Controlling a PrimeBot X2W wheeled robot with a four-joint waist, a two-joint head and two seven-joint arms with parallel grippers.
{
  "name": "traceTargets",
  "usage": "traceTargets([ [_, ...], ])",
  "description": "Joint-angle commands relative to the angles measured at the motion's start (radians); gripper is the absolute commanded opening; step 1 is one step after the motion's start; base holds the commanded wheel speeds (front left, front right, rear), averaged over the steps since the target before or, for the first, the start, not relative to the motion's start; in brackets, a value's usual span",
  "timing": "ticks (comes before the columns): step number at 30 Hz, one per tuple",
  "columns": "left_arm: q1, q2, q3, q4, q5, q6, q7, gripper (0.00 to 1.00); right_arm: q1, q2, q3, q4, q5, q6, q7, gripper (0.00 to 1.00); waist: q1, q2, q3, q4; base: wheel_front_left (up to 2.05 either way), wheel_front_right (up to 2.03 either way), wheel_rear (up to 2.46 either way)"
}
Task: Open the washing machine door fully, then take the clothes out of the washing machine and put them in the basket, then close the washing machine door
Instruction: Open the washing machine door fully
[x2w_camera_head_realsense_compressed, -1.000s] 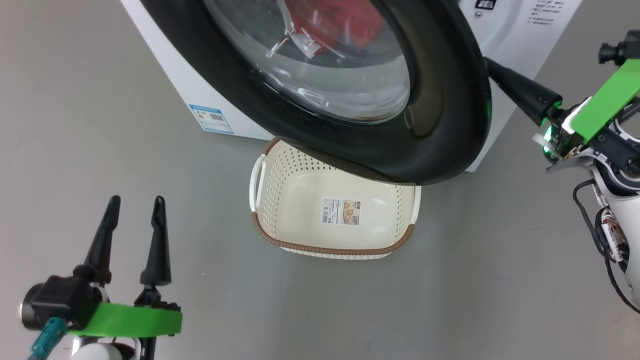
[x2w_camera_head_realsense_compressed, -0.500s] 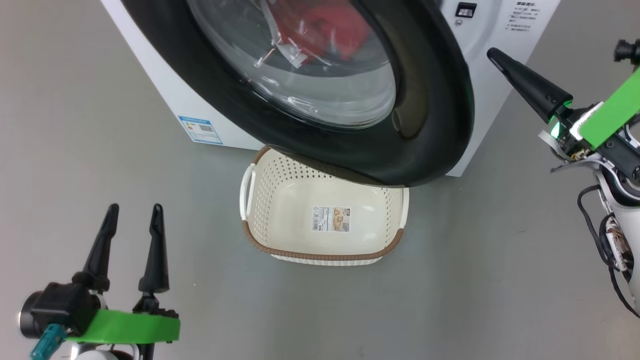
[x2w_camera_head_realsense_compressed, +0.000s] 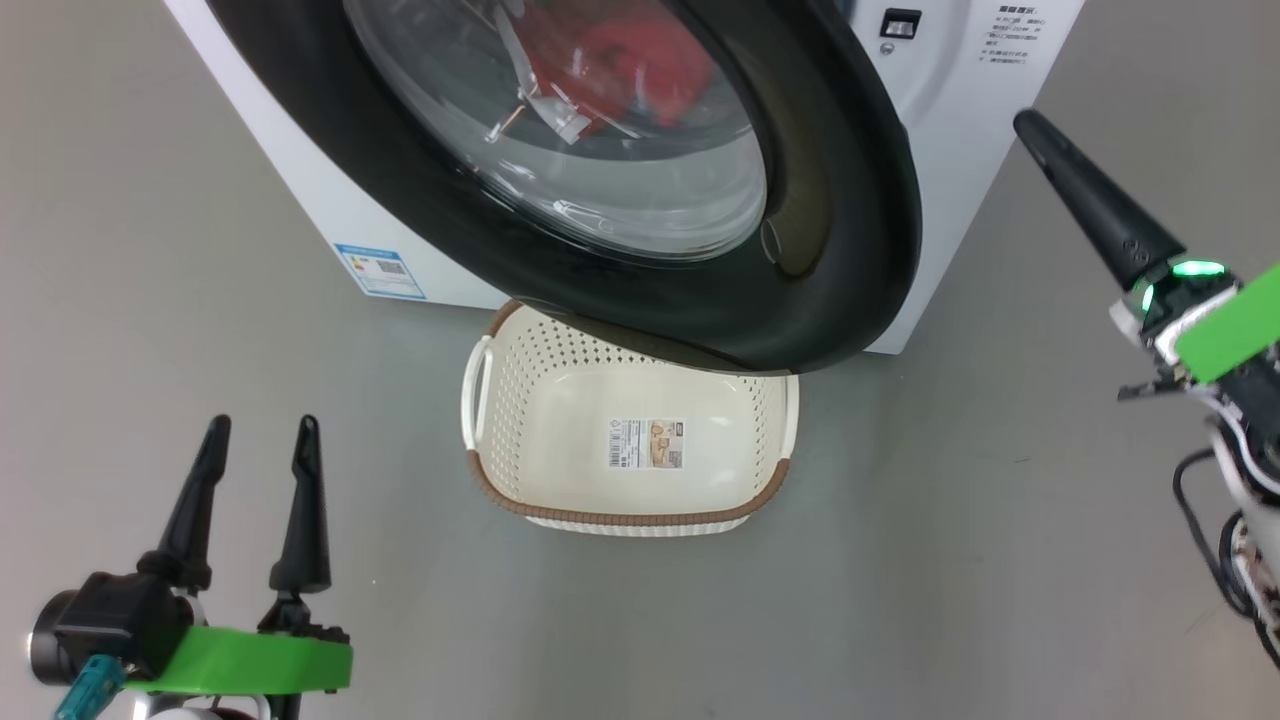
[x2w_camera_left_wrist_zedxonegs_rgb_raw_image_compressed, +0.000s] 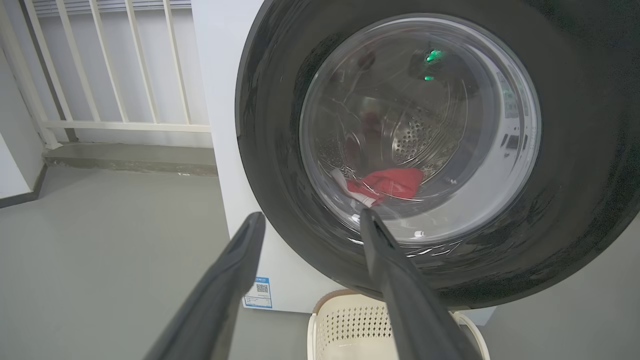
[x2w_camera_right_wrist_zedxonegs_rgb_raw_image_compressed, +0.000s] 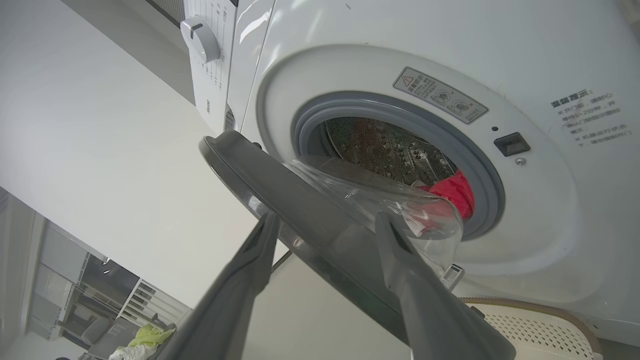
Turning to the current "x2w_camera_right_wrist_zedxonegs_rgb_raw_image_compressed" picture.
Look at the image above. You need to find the black glass washing machine door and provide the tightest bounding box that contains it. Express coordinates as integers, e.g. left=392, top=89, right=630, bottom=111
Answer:
left=198, top=130, right=466, bottom=346

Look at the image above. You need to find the white washing machine dial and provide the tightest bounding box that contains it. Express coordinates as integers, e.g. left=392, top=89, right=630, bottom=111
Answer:
left=180, top=15, right=221, bottom=64

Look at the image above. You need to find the cream perforated laundry basket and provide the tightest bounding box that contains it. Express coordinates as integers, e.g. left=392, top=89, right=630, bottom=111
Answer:
left=410, top=297, right=603, bottom=360

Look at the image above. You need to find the grey warning label sticker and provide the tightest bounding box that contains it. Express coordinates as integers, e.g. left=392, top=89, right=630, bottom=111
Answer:
left=393, top=66, right=489, bottom=125

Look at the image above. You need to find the yellow-green cloth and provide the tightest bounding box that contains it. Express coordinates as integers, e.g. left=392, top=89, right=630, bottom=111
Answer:
left=127, top=323, right=176, bottom=349

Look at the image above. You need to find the white cloth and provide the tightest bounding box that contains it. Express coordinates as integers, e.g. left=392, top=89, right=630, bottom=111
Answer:
left=108, top=344, right=158, bottom=360

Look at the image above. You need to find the glass display cabinet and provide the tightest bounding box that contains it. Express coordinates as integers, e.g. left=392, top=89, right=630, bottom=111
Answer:
left=27, top=220, right=191, bottom=341

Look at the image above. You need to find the red garment with white trim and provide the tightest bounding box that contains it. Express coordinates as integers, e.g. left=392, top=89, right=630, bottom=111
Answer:
left=415, top=169, right=476, bottom=236

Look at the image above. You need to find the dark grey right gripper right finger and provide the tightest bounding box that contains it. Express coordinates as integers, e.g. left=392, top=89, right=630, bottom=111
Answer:
left=375, top=211, right=517, bottom=360

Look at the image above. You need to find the white front-load washing machine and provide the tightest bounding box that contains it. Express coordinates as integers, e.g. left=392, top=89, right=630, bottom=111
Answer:
left=145, top=0, right=640, bottom=348

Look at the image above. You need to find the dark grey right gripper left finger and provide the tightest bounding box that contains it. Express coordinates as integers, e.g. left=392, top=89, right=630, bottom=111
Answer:
left=155, top=211, right=281, bottom=360

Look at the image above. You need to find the grey sofa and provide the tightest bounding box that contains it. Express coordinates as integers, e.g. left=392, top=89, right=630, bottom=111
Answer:
left=80, top=315, right=176, bottom=360

